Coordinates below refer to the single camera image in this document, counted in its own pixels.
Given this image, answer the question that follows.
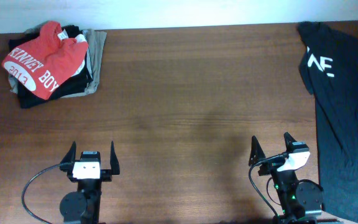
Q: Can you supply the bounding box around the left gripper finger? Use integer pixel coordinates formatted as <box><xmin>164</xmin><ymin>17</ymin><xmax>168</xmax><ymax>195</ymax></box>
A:
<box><xmin>60</xmin><ymin>141</ymin><xmax>76</xmax><ymax>164</ymax></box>
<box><xmin>109</xmin><ymin>141</ymin><xmax>120</xmax><ymax>175</ymax></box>

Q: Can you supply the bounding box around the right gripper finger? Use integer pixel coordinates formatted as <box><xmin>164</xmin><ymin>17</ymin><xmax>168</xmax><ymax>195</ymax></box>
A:
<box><xmin>283</xmin><ymin>132</ymin><xmax>296</xmax><ymax>152</ymax></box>
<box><xmin>249</xmin><ymin>136</ymin><xmax>265</xmax><ymax>166</ymax></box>

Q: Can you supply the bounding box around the dark green t-shirt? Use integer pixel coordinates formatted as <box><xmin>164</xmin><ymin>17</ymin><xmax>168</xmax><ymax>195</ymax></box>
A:
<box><xmin>297</xmin><ymin>22</ymin><xmax>358</xmax><ymax>223</ymax></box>

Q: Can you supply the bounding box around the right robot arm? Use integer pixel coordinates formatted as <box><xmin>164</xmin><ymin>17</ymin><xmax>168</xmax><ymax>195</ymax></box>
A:
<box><xmin>249</xmin><ymin>133</ymin><xmax>323</xmax><ymax>223</ymax></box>

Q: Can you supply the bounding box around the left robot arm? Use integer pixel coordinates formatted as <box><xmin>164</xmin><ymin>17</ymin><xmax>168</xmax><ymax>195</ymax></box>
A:
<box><xmin>60</xmin><ymin>142</ymin><xmax>120</xmax><ymax>224</ymax></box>

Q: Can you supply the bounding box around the red printed t-shirt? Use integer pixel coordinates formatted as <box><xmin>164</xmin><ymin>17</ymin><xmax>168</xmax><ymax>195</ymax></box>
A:
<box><xmin>1</xmin><ymin>21</ymin><xmax>88</xmax><ymax>100</ymax></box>

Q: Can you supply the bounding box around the khaki folded garment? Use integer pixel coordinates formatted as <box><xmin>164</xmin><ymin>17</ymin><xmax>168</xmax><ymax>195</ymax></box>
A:
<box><xmin>63</xmin><ymin>29</ymin><xmax>107</xmax><ymax>98</ymax></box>

